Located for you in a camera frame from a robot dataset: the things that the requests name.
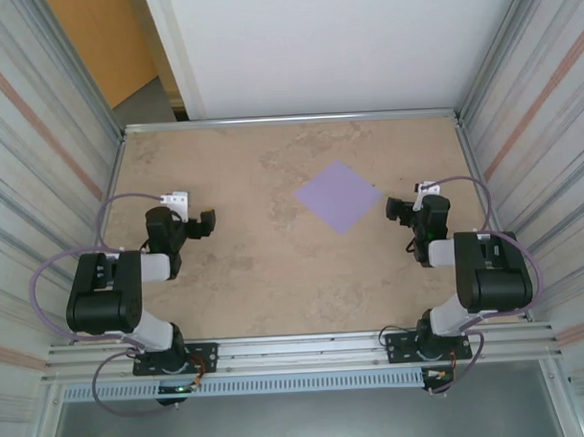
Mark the purple paper sheet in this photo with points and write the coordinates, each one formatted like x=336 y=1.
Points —
x=339 y=197

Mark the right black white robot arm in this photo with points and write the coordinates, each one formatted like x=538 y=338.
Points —
x=496 y=288

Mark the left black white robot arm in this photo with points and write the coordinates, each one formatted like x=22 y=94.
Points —
x=103 y=306

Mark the corrugated translucent side panel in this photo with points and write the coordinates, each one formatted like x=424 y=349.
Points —
x=557 y=123
x=20 y=141

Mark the orange wooden door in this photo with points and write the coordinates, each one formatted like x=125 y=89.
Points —
x=103 y=43

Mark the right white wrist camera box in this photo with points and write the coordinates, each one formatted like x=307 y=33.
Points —
x=423 y=195

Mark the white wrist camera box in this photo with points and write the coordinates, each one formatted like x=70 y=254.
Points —
x=423 y=195
x=178 y=199

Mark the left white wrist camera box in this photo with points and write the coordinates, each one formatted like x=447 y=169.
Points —
x=178 y=199

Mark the aluminium table side rail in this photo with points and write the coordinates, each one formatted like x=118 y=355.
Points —
x=469 y=159

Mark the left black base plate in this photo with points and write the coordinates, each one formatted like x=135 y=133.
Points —
x=205 y=356

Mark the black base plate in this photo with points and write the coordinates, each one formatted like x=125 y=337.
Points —
x=205 y=356
x=397 y=346

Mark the aluminium table edge rail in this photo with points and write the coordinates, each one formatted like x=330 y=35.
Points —
x=293 y=120

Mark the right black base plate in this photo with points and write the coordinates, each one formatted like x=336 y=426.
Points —
x=397 y=346

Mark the wide aluminium mounting rail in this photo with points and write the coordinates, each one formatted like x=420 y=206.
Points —
x=301 y=352

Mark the white door frame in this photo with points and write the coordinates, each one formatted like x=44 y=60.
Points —
x=176 y=55

